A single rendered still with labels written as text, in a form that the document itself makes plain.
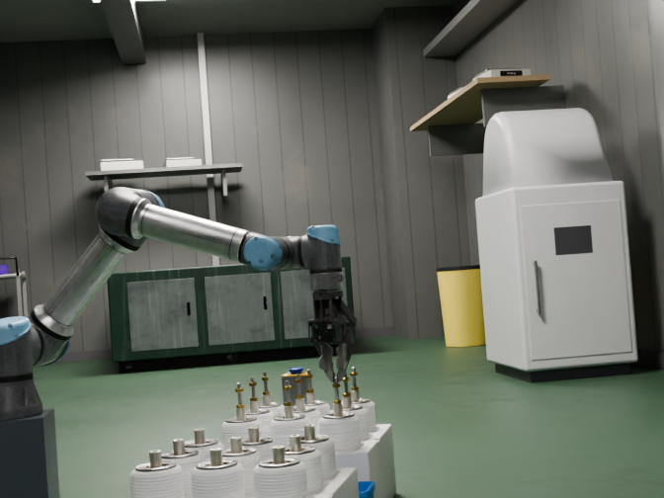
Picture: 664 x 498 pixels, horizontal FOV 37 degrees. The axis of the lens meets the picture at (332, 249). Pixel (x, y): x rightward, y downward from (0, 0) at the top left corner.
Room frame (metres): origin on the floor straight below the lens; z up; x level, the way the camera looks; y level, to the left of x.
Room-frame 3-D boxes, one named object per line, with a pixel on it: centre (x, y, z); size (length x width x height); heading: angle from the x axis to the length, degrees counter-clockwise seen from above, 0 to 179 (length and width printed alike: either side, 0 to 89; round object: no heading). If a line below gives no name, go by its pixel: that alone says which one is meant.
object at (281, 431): (2.37, 0.13, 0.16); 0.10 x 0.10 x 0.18
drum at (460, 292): (7.22, -0.92, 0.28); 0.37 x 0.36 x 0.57; 8
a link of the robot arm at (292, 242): (2.34, 0.12, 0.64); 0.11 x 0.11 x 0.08; 75
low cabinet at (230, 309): (7.73, 0.81, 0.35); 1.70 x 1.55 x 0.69; 98
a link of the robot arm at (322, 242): (2.34, 0.02, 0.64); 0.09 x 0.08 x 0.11; 75
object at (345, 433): (2.35, 0.01, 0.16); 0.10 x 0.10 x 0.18
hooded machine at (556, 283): (5.05, -1.10, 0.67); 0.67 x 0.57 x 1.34; 8
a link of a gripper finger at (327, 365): (2.34, 0.04, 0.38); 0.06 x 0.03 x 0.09; 160
